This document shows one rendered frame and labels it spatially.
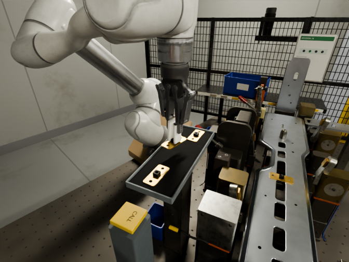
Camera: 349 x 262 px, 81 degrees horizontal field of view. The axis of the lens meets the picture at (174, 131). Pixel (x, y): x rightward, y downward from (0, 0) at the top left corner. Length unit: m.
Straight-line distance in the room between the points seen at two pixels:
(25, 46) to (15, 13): 2.33
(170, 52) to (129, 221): 0.39
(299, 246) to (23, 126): 3.20
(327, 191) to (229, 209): 0.49
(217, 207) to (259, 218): 0.19
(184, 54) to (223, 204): 0.39
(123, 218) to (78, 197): 0.78
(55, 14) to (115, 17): 0.61
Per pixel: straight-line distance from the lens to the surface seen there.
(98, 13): 0.34
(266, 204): 0.78
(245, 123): 0.82
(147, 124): 1.10
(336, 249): 1.19
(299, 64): 1.48
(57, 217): 1.21
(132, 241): 0.49
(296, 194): 0.86
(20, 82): 3.21
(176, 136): 0.61
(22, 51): 0.87
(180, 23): 0.46
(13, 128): 3.35
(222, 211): 0.57
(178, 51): 0.50
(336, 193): 0.99
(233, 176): 0.72
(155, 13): 0.35
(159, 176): 0.57
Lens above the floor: 1.54
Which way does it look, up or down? 29 degrees down
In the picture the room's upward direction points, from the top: straight up
